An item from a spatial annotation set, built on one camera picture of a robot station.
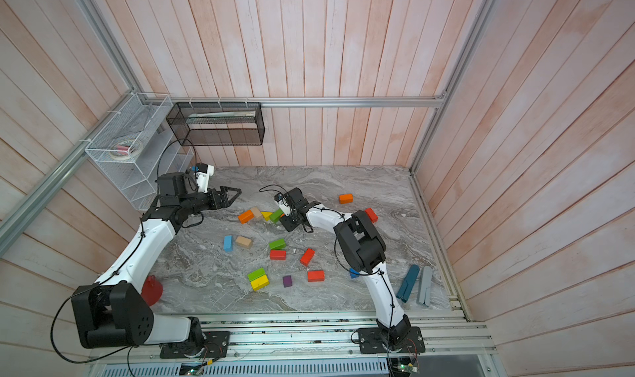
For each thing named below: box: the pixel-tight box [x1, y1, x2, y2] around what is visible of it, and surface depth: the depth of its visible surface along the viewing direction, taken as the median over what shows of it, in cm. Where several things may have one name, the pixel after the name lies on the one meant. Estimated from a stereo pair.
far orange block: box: [338, 193, 354, 205], surface depth 112 cm
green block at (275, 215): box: [269, 208, 284, 224], surface depth 103 cm
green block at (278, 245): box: [268, 238, 287, 250], surface depth 96 cm
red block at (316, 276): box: [306, 270, 325, 282], surface depth 89 cm
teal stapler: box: [396, 264, 421, 303], surface depth 88 cm
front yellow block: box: [249, 274, 270, 292], surface depth 85 cm
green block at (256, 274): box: [247, 267, 266, 282], surface depth 88 cm
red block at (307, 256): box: [300, 248, 316, 268], surface depth 94 cm
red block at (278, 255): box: [269, 249, 287, 261], surface depth 95 cm
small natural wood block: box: [235, 235, 253, 249], surface depth 96 cm
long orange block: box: [238, 209, 255, 225], surface depth 103 cm
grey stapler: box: [419, 265, 433, 307], surface depth 85 cm
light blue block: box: [223, 234, 234, 253], surface depth 96 cm
